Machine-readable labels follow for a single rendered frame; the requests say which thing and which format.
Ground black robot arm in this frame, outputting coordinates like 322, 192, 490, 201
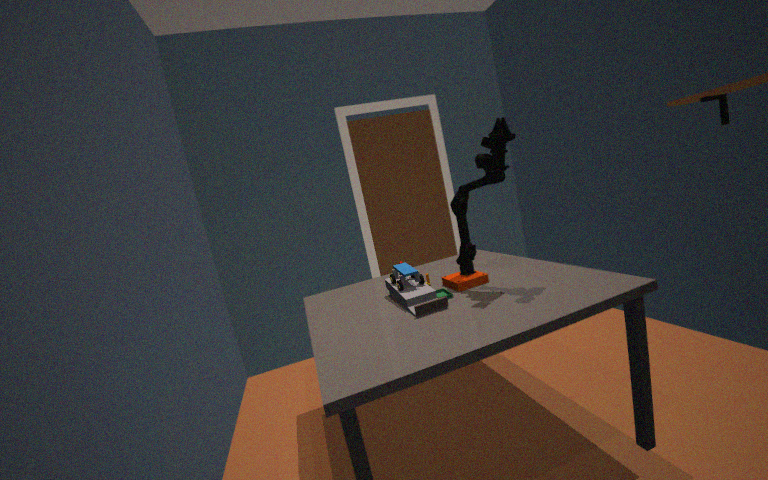
451, 154, 509, 276

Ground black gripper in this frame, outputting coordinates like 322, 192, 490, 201
483, 118, 515, 156

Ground green tray walls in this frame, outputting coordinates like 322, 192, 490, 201
436, 288, 454, 299

